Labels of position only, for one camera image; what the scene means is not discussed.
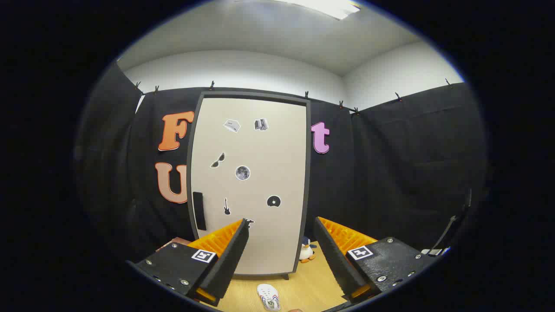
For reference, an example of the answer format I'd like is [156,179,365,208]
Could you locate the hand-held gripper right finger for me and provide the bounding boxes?
[313,216,439,305]

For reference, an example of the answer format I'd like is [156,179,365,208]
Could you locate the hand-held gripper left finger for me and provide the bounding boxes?
[126,218,251,307]

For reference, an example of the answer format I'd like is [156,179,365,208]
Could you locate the black door handle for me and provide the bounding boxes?
[192,192,207,231]

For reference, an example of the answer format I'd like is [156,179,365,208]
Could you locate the white striped shoe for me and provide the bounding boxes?
[257,283,281,312]

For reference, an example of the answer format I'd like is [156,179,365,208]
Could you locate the dark grey shoe cabinet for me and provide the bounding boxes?
[186,90,312,280]

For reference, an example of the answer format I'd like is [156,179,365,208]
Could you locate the penguin plush toy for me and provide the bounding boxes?
[299,236,317,263]

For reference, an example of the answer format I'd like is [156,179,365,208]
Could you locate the brown cover book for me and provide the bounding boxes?
[157,237,192,253]

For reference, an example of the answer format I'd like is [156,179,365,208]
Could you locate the black backdrop cloth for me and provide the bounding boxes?
[76,61,488,265]

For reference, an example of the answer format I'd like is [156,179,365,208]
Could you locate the black cable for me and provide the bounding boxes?
[423,188,473,256]

